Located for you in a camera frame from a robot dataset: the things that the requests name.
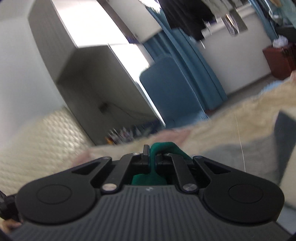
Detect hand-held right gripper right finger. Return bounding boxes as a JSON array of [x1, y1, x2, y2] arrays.
[[156, 152, 223, 194]]

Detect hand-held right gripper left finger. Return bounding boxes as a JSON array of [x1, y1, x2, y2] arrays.
[[71, 145, 151, 193]]

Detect green sweatshirt with cream stripes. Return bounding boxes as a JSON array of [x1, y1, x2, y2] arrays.
[[131, 141, 192, 186]]

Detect dark hanging clothes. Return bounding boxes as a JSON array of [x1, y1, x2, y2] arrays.
[[159, 0, 216, 41]]

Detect person's left hand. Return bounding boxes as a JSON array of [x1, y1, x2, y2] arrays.
[[0, 220, 22, 232]]

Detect patchwork beige grey blanket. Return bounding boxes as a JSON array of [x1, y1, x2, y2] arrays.
[[69, 76, 296, 209]]

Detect blue chair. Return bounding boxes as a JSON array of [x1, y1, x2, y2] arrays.
[[139, 57, 206, 130]]

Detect grey white desk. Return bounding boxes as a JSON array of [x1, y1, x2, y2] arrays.
[[28, 0, 167, 146]]

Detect blue curtain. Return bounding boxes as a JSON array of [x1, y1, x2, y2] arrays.
[[143, 7, 228, 110], [250, 0, 296, 40]]

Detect red-brown cabinet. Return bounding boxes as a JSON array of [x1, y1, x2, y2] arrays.
[[262, 43, 296, 80]]

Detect striped hanging cloth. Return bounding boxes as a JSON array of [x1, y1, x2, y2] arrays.
[[222, 9, 248, 37]]

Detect white plastic bag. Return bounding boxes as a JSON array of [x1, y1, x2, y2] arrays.
[[272, 35, 288, 48]]

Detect black cable with plug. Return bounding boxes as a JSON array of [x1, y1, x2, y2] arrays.
[[98, 102, 148, 116]]

